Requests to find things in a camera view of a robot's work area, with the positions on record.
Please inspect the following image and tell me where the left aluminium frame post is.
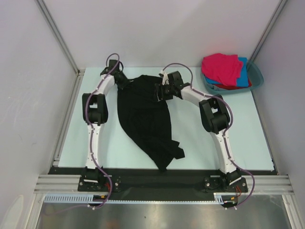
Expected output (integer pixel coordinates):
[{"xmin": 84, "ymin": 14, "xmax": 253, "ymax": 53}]
[{"xmin": 35, "ymin": 0, "xmax": 80, "ymax": 75}]

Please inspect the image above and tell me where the teal plastic basket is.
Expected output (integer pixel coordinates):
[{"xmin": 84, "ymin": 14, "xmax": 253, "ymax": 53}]
[{"xmin": 201, "ymin": 60, "xmax": 264, "ymax": 95}]

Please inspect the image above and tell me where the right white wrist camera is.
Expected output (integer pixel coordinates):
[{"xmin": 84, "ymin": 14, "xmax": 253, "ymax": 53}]
[{"xmin": 160, "ymin": 70, "xmax": 169, "ymax": 85}]

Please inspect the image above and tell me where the aluminium frame post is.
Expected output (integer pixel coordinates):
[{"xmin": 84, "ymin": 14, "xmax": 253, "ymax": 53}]
[
  {"xmin": 250, "ymin": 0, "xmax": 289, "ymax": 62},
  {"xmin": 35, "ymin": 0, "xmax": 80, "ymax": 75}
]

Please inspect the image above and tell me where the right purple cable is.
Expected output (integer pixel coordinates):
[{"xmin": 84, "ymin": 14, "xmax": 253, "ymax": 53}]
[{"xmin": 161, "ymin": 62, "xmax": 256, "ymax": 210}]

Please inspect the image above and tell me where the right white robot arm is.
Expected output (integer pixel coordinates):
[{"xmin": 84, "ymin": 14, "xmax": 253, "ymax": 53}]
[{"xmin": 155, "ymin": 70, "xmax": 242, "ymax": 191}]

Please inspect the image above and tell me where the right white cable duct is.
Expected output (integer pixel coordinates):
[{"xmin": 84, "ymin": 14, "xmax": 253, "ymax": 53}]
[{"xmin": 214, "ymin": 193, "xmax": 238, "ymax": 206}]

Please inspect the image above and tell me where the white cable duct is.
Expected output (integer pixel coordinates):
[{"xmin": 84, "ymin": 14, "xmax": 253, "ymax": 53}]
[
  {"xmin": 214, "ymin": 193, "xmax": 238, "ymax": 206},
  {"xmin": 44, "ymin": 194, "xmax": 108, "ymax": 204}
]

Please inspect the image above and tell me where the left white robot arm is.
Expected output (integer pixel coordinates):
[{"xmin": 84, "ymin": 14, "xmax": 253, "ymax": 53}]
[{"xmin": 78, "ymin": 59, "xmax": 129, "ymax": 192}]

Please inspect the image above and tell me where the aluminium front rail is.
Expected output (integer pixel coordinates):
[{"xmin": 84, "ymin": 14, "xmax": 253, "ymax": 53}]
[{"xmin": 34, "ymin": 175, "xmax": 294, "ymax": 195}]

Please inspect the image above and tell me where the black t shirt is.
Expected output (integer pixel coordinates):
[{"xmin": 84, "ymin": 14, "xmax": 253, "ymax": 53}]
[{"xmin": 117, "ymin": 75, "xmax": 185, "ymax": 171}]

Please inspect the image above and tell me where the left white cable duct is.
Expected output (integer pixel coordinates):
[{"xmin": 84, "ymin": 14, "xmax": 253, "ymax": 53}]
[{"xmin": 44, "ymin": 194, "xmax": 108, "ymax": 204}]

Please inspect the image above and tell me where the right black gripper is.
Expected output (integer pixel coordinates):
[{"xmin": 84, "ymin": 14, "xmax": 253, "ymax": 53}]
[{"xmin": 154, "ymin": 83, "xmax": 175, "ymax": 102}]

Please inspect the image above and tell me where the right aluminium frame post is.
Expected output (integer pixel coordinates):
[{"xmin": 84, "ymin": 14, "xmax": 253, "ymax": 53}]
[{"xmin": 250, "ymin": 0, "xmax": 289, "ymax": 62}]

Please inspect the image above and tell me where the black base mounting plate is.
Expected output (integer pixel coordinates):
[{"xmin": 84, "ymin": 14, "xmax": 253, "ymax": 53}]
[{"xmin": 47, "ymin": 167, "xmax": 250, "ymax": 201}]

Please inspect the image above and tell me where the pink t shirt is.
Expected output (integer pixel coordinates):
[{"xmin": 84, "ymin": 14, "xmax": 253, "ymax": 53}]
[{"xmin": 201, "ymin": 53, "xmax": 243, "ymax": 86}]

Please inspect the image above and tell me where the blue t shirt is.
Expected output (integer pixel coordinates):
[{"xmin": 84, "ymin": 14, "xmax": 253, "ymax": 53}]
[{"xmin": 205, "ymin": 57, "xmax": 252, "ymax": 90}]

